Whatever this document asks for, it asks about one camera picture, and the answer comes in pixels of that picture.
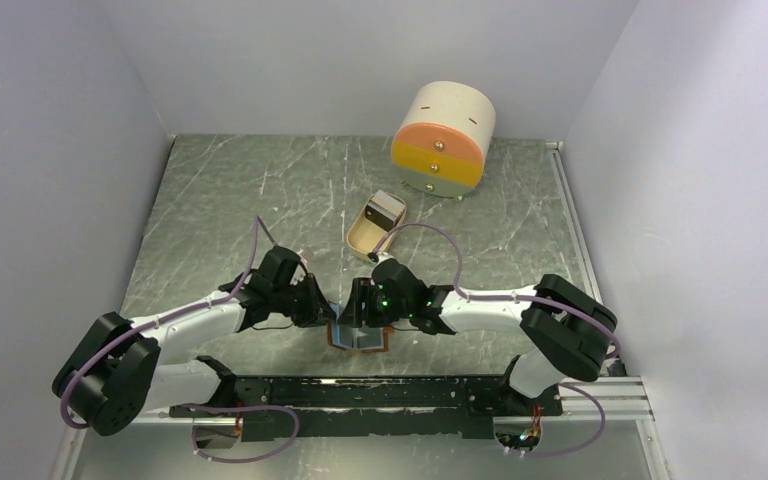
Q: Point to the round mini drawer cabinet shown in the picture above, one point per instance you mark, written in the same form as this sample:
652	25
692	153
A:
442	144

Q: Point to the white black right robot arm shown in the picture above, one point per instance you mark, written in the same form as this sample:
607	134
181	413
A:
570	333

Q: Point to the beige oval card tray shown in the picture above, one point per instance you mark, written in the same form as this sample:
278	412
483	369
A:
362	237

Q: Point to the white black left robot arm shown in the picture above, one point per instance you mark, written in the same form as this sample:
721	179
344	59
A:
125	366

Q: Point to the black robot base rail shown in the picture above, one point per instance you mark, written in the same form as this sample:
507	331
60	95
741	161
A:
379	405

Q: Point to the stack of credit cards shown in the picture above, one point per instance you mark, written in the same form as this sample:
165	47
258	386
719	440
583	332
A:
384	210

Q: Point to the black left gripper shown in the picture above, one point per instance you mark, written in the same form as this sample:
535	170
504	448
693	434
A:
318	310

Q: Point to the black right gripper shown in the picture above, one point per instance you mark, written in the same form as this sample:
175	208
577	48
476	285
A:
362	290

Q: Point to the aluminium frame rail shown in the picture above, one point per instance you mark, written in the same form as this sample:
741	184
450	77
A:
614	398

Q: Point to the brown leather card holder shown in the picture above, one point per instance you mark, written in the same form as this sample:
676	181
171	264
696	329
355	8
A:
358	339

